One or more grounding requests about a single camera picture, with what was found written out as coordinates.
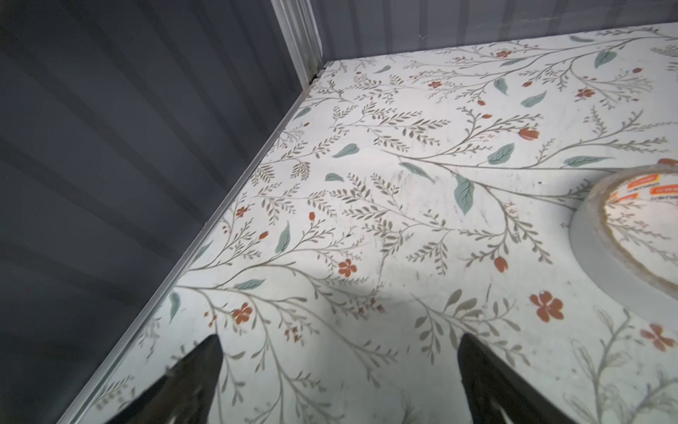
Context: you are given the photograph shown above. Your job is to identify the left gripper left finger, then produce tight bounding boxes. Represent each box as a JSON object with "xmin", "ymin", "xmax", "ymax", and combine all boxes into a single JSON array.
[{"xmin": 108, "ymin": 335, "xmax": 224, "ymax": 424}]

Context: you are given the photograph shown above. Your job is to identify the roll of clear tape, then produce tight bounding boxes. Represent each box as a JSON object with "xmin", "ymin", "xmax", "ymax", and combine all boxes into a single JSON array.
[{"xmin": 570, "ymin": 164, "xmax": 677, "ymax": 330}]

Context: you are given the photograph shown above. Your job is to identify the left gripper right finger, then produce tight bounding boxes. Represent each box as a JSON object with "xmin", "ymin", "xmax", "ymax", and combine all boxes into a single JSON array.
[{"xmin": 457, "ymin": 333, "xmax": 573, "ymax": 424}]

